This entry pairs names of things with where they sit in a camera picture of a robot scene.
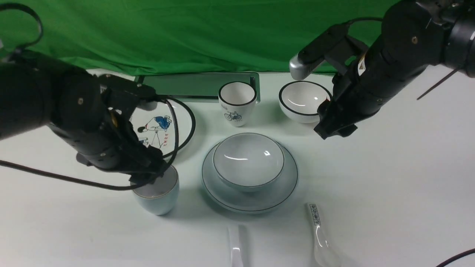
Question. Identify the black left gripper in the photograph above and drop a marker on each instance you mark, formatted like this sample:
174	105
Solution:
93	117

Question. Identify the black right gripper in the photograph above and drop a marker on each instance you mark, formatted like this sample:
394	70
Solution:
378	76

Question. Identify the pale blue handleless cup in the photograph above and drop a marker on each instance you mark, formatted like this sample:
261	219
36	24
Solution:
161	195

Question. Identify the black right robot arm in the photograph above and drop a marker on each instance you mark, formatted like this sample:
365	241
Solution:
414	34

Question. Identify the black zip tie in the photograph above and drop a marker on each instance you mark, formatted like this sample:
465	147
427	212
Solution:
442	80

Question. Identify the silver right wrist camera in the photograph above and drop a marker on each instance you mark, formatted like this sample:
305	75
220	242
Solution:
334	46

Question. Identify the plain white ceramic spoon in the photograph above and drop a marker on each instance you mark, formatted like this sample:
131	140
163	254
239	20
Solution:
236	246

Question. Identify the pale blue flat plate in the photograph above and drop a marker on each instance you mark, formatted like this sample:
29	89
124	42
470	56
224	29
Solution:
256	202

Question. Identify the green rectangular tray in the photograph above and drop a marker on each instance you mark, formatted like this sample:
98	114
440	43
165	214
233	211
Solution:
198	87

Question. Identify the white spoon with characters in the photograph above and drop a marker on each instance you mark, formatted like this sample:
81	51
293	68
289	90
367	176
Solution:
324	254

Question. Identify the pale blue wide bowl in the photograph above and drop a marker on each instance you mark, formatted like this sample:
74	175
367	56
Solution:
249	162

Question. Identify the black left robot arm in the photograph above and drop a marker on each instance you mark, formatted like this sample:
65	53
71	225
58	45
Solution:
30	91

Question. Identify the black-rimmed small white bowl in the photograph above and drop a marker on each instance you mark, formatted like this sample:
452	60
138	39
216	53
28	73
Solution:
300	100

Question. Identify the green backdrop cloth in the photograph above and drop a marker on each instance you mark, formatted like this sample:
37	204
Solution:
146	37

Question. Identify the white bicycle cup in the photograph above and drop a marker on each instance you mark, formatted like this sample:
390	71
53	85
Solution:
237	101

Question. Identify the black-rimmed illustrated plate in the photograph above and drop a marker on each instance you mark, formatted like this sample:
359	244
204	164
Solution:
158	129

